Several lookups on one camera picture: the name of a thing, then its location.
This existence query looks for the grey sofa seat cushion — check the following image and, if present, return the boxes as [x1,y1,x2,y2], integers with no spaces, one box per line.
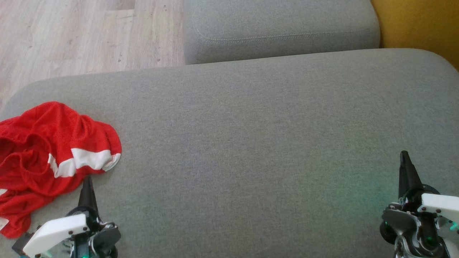
[183,0,381,65]

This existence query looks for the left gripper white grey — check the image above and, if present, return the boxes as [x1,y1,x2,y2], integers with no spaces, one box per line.
[22,175,122,258]

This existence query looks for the large grey sofa chaise cushion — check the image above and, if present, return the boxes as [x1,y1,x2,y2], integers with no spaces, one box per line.
[0,48,459,258]

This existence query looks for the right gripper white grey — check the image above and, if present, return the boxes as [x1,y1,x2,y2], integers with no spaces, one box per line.
[380,150,459,258]

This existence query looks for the large yellow sofa back cushion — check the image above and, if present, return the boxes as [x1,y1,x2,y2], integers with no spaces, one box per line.
[370,0,459,71]

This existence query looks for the red shorts with white band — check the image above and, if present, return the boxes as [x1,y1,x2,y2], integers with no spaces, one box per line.
[0,101,122,180]

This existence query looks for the red jersey with black number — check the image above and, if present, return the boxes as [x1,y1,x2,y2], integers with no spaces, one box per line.
[0,168,84,239]

